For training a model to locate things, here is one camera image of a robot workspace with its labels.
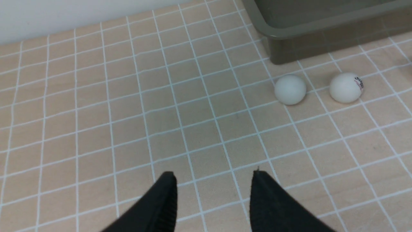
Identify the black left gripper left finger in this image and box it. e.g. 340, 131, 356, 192
103, 171, 178, 232

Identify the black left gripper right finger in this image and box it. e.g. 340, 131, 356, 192
250, 170, 334, 232

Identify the plain white ball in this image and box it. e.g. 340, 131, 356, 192
274, 74, 307, 105

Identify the white ball with black logo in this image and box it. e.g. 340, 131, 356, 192
329, 72, 364, 104

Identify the olive green plastic bin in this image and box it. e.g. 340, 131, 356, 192
243, 0, 412, 65

